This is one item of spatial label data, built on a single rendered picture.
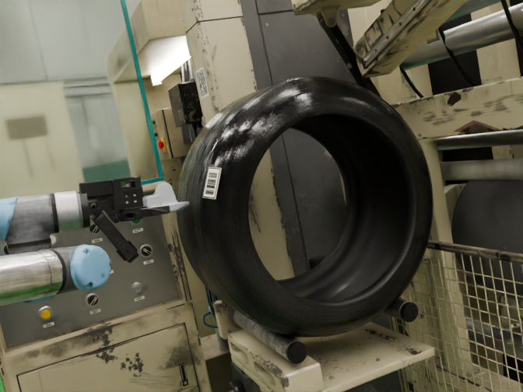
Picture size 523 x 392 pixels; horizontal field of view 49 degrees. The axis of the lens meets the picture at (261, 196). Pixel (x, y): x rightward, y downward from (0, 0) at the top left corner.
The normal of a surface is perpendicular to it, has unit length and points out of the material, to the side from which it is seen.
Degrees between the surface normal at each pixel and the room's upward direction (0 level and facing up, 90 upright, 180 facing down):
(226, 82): 90
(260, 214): 90
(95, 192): 91
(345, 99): 80
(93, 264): 90
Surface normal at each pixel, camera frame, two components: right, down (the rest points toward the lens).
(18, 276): 0.80, -0.19
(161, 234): 0.37, 0.03
